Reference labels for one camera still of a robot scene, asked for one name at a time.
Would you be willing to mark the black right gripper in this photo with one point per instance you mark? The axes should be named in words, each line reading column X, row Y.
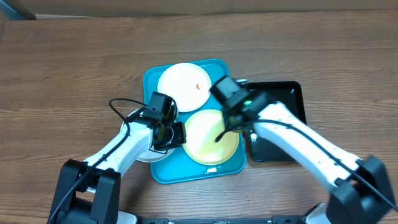
column 232, row 119

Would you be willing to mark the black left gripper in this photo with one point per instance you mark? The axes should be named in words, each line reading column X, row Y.
column 181, row 137

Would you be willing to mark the white plate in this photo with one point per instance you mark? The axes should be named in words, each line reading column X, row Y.
column 146, row 155
column 188, row 84

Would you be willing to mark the yellow-green plate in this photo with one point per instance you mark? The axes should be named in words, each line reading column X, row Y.
column 202, row 129

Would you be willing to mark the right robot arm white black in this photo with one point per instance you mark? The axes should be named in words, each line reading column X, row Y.
column 360, row 190

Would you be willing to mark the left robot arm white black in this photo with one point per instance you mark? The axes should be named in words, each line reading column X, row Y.
column 88, row 191

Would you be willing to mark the teal plastic tray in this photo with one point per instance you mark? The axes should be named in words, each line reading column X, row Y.
column 178, row 166

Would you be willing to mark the black rectangular tray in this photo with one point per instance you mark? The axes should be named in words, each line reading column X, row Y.
column 290, row 94

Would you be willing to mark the white plate on tray top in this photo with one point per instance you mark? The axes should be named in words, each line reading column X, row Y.
column 188, row 84

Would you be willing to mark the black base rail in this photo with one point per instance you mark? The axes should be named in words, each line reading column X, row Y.
column 277, row 219

